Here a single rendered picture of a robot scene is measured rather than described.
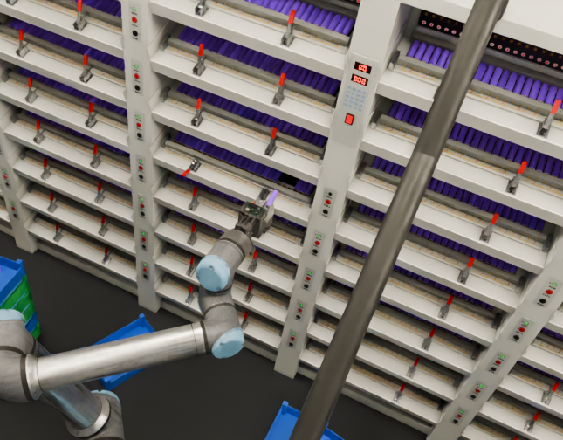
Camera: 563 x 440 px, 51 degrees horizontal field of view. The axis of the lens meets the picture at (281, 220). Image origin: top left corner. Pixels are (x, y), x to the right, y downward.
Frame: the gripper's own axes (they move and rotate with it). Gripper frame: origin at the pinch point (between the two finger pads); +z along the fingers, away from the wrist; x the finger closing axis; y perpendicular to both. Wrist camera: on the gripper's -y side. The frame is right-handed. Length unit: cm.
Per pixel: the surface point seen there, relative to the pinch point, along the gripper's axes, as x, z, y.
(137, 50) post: 54, 10, 30
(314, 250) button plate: -15.8, 11.2, -20.5
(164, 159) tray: 44.6, 12.2, -9.6
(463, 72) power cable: -43, -80, 99
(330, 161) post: -13.5, 10.3, 17.4
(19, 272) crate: 85, -23, -60
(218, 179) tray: 23.5, 13.0, -9.2
